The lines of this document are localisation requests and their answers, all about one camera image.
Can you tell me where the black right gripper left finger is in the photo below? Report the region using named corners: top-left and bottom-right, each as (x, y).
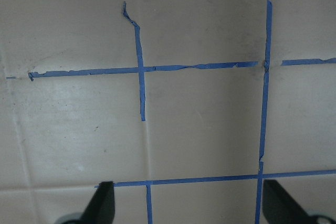
top-left (80, 182), bottom-right (115, 224)

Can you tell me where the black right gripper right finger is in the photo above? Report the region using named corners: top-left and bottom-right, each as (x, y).
top-left (262, 179), bottom-right (315, 224)

